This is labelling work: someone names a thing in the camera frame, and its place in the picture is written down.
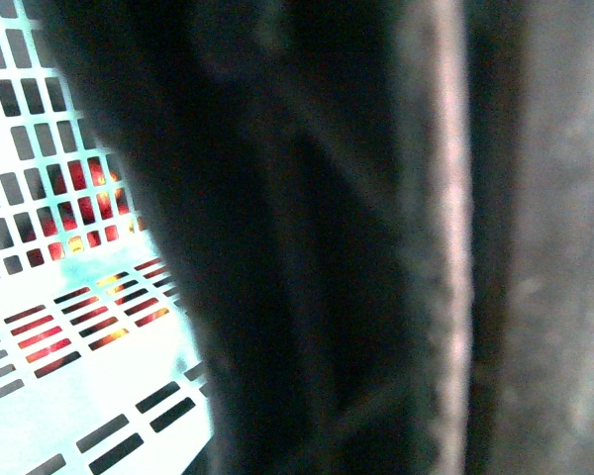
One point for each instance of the red apples behind basket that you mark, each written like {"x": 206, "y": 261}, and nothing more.
{"x": 99, "y": 277}

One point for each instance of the light blue plastic basket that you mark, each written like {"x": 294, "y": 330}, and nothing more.
{"x": 140, "y": 404}

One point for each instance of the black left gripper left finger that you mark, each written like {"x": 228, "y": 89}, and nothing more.
{"x": 303, "y": 168}

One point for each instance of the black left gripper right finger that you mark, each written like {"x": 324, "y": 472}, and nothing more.
{"x": 531, "y": 85}

